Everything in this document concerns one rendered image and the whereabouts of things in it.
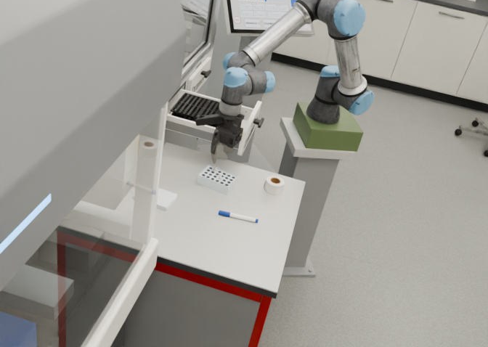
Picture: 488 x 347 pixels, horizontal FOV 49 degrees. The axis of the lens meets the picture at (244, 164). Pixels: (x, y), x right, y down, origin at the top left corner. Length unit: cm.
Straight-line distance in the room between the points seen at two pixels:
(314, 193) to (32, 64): 195
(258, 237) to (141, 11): 99
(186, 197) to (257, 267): 39
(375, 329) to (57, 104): 220
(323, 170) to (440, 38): 287
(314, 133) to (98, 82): 156
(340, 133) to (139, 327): 114
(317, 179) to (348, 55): 68
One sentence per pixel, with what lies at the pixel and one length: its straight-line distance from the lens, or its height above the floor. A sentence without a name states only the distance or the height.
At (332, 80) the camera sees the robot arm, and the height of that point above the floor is 106.
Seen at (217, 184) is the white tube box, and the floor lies 79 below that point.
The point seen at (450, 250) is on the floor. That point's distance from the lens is 341.
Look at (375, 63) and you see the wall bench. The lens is 513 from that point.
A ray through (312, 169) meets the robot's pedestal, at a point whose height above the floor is 63.
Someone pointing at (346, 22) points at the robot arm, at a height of 138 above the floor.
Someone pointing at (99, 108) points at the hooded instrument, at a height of 150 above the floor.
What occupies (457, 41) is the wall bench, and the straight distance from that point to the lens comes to 514.
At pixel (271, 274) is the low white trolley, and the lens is 166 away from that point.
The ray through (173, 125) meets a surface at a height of 86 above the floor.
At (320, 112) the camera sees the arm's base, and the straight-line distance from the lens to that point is 233.
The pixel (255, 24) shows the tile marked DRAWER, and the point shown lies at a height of 100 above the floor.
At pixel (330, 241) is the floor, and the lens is 308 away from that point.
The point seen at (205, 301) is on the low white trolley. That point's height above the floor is 62.
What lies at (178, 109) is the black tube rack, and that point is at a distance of 213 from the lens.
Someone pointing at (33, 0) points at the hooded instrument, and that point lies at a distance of 76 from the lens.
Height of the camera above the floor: 190
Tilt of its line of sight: 33 degrees down
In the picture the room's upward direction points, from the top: 12 degrees clockwise
